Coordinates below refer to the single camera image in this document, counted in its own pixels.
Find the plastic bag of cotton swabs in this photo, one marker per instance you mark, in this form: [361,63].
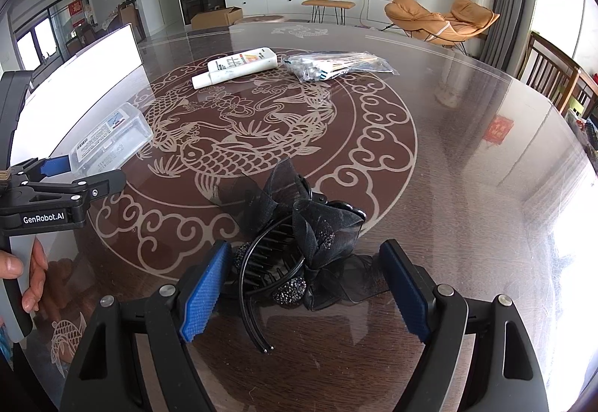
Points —
[336,64]

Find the white television cabinet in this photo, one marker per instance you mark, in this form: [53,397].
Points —
[275,3]

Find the white squeeze tube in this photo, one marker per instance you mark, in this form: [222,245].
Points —
[238,64]

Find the wooden slatted chair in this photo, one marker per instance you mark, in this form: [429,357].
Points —
[551,66]

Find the orange bench with metal legs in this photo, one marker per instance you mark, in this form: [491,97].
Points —
[328,4]

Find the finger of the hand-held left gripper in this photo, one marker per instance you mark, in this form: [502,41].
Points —
[53,167]
[100,188]

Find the orange lounge chair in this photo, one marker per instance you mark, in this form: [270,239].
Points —
[420,20]

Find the brown dining chair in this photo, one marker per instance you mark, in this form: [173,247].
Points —
[131,17]

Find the clear plastic box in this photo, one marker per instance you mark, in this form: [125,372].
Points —
[112,136]

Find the white storage box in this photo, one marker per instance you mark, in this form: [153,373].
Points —
[79,76]

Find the person's left hand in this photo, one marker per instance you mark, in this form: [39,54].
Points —
[37,272]

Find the red window poster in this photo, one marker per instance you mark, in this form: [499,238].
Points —
[77,10]

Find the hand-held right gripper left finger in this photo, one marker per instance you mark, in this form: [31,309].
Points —
[205,290]

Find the black bow headband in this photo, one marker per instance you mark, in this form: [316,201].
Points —
[322,225]

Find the cardboard box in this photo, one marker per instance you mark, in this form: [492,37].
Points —
[216,17]

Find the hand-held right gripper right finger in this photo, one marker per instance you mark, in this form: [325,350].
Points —
[404,290]

